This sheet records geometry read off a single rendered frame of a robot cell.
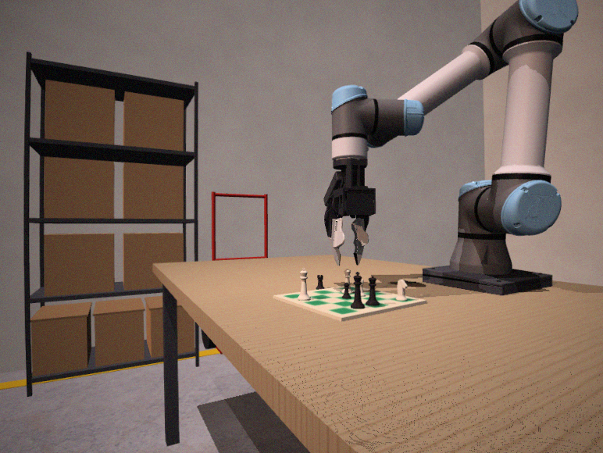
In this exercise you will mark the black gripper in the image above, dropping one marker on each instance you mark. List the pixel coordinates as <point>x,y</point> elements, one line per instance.
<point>356,199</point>

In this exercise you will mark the green and cream checkered chessboard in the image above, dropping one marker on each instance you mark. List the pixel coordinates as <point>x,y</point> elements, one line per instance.
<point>329,302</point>

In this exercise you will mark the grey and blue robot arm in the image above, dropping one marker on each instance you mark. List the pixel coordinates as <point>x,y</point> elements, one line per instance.
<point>521,201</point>

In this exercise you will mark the white knight chess piece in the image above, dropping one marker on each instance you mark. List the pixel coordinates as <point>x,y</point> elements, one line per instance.
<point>401,291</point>

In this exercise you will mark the white chess king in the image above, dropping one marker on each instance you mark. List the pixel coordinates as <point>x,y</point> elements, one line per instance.
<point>303,295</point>

